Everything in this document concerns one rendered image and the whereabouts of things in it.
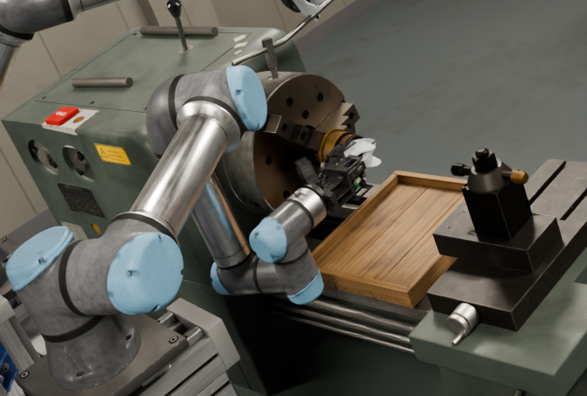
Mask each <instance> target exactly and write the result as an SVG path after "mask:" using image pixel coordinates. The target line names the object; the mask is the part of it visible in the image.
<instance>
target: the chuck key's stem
mask: <svg viewBox="0 0 587 396"><path fill-rule="evenodd" d="M261 42H262V45H263V47H265V48H266V49H267V52H265V56H266V63H267V67H268V68H270V70H271V74H272V79H277V78H279V75H278V71H277V66H278V62H277V59H276V55H275V51H274V47H273V41H272V38H270V37H268V38H262V40H261Z"/></svg>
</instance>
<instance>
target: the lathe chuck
mask: <svg viewBox="0 0 587 396"><path fill-rule="evenodd" d="M278 75H283V76H282V77H281V78H279V79H276V80H268V79H269V78H271V77H272V74H271V73H267V74H265V75H263V76H261V77H259V80H260V82H261V84H262V87H263V88H264V92H265V95H266V105H267V114H268V115H282V116H284V117H285V118H287V119H288V120H289V121H291V122H293V123H295V124H301V125H304V126H305V127H310V128H311V129H314V128H316V127H317V126H318V125H319V124H320V123H321V122H322V121H323V120H324V119H325V118H326V117H327V116H328V114H329V113H330V112H331V111H332V110H333V109H334V108H335V107H336V106H337V105H338V104H339V103H340V102H341V101H342V100H343V99H344V98H345V96H344V94H343V93H342V91H341V90H340V89H339V88H338V86H337V85H336V84H334V83H333V82H332V81H331V80H329V79H327V78H325V77H323V76H321V75H319V74H315V73H291V72H278ZM303 157H306V158H307V160H308V161H310V162H311V161H317V159H316V157H315V154H314V153H312V152H306V151H298V150H294V149H292V151H291V148H289V147H287V146H286V145H285V144H283V143H281V142H279V141H277V140H275V139H274V138H272V137H270V136H269V135H267V134H265V133H264V132H262V131H260V130H256V131H255V132H251V131H247V132H245V133H244V134H243V136H242V138H241V140H240V141H239V143H238V146H237V147H236V148H235V149H234V150H233V151H231V152H229V153H226V154H224V166H225V170H226V174H227V177H228V179H229V182H230V184H231V187H232V189H233V190H234V192H235V193H236V195H237V196H238V198H239V199H240V200H241V202H242V203H243V204H244V205H246V206H247V207H248V208H250V209H251V210H253V211H255V212H257V213H260V214H264V215H270V214H271V213H272V212H273V211H274V210H275V209H277V208H278V207H279V206H280V205H281V204H282V203H283V202H285V201H286V200H287V199H288V198H289V197H290V196H292V195H293V194H294V192H295V191H297V190H298V189H300V188H301V187H302V184H301V179H300V177H299V176H298V174H297V170H296V168H295V167H297V166H296V164H295V161H297V160H299V159H302V158H303ZM250 200H253V201H256V202H257V203H259V204H260V205H261V206H262V207H263V208H264V209H259V208H258V207H256V206H254V205H253V204H252V203H251V201H250Z"/></svg>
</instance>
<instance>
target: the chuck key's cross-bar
mask: <svg viewBox="0 0 587 396"><path fill-rule="evenodd" d="M332 2H334V0H327V1H326V2H324V3H323V4H321V5H320V6H319V7H318V9H319V12H318V13H315V14H313V15H310V16H308V17H306V18H305V19H304V20H303V21H302V22H301V23H300V24H298V25H297V26H296V27H295V28H294V29H293V30H291V31H290V32H289V33H288V34H287V35H286V36H285V37H284V38H282V39H280V40H278V41H276V42H274V43H273V47H274V48H277V47H279V46H281V45H284V44H285V43H286V42H288V41H289V40H290V39H291V38H292V37H293V36H294V35H296V34H297V33H298V32H299V31H300V30H301V29H303V28H304V27H305V26H306V25H307V24H308V23H309V22H311V21H312V20H313V19H314V18H315V17H316V16H317V15H319V14H320V13H321V12H322V11H323V10H324V9H326V8H327V7H328V6H329V5H330V4H331V3H332ZM265 52H267V49H266V48H265V47H263V48H260V49H258V50H257V51H255V52H251V53H249V54H247V55H245V56H243V57H241V58H239V59H236V60H233V61H232V62H231V65H232V66H238V65H240V64H242V63H244V62H246V61H248V60H250V59H253V58H255V57H258V56H259V55H261V54H263V53H265Z"/></svg>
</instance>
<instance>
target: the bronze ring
mask: <svg viewBox="0 0 587 396"><path fill-rule="evenodd" d="M358 139H363V137H362V136H360V135H354V134H353V133H351V132H345V131H343V130H342V129H330V130H329V131H328V132H327V133H326V134H325V135H324V136H323V137H322V139H321V143H320V147H319V153H314V154H315V157H316V159H317V161H318V162H319V163H321V162H323V161H324V160H325V159H326V158H327V154H328V153H329V152H330V151H331V150H332V149H333V148H334V147H335V146H336V145H338V144H340V143H343V142H349V141H354V140H358Z"/></svg>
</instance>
